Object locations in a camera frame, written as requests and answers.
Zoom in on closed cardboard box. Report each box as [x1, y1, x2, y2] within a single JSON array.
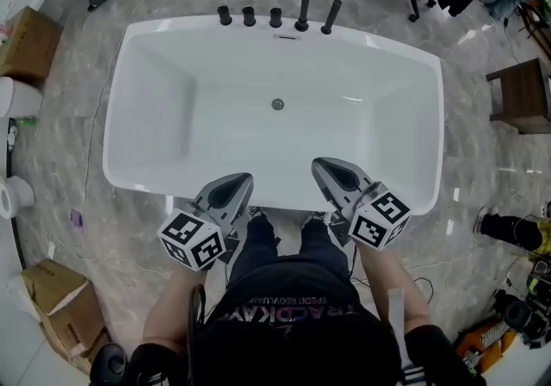
[[0, 5, 64, 86]]

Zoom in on black hand shower wand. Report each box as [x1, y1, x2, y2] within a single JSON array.
[[320, 0, 343, 36]]

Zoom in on person's right forearm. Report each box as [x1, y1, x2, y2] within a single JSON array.
[[350, 240, 432, 333]]

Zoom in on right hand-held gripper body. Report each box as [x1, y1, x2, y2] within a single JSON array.
[[310, 156, 412, 253]]

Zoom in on dark wooden stool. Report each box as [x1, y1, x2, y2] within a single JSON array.
[[486, 57, 551, 135]]

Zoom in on orange tool case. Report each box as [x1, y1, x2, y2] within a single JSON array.
[[455, 318, 518, 373]]

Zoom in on black equipment pile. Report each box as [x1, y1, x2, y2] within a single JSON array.
[[493, 258, 551, 349]]

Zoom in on open cardboard box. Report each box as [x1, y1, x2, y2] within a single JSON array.
[[20, 258, 111, 375]]

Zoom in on person's legs in dark trousers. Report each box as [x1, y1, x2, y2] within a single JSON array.
[[230, 211, 350, 286]]

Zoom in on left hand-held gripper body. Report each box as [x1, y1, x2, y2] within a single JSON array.
[[156, 171, 256, 272]]

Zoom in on person's left forearm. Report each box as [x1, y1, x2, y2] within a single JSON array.
[[141, 263, 232, 353]]

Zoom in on black cable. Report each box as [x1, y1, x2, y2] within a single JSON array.
[[186, 283, 208, 386]]

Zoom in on white bathtub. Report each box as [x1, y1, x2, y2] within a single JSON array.
[[102, 16, 445, 217]]

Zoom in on white cylindrical fixture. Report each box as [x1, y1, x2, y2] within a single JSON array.
[[0, 75, 44, 119]]

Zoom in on person's black shirt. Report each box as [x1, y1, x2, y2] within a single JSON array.
[[128, 258, 487, 386]]

